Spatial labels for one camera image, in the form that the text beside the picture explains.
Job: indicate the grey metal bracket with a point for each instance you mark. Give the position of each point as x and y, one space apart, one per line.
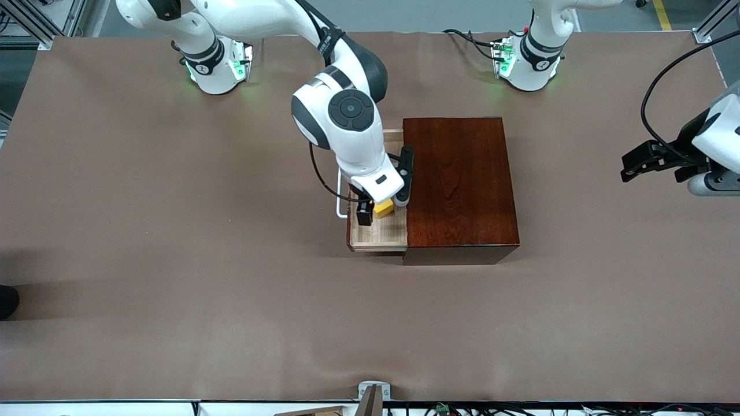
365 386

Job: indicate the dark brown wooden cabinet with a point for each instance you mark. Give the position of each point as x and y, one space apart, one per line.
462 196

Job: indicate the black round object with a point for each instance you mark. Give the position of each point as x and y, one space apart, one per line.
7 301

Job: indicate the green connector plug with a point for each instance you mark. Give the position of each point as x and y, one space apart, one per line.
442 409

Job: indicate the yellow wooden block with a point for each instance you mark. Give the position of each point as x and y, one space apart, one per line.
383 209

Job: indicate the brown table cover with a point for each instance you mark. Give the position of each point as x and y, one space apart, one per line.
231 323

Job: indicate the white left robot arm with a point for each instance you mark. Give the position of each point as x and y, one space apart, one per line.
535 69

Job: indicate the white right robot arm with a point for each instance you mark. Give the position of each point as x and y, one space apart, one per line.
352 138

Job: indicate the grey wooden post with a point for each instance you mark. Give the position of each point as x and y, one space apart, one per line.
370 404

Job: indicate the brown cardboard piece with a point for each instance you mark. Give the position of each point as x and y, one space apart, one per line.
312 412

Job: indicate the aluminium frame rack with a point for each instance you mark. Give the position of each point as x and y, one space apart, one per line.
52 17

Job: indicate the aluminium profile bar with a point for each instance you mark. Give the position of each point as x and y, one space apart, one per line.
708 29

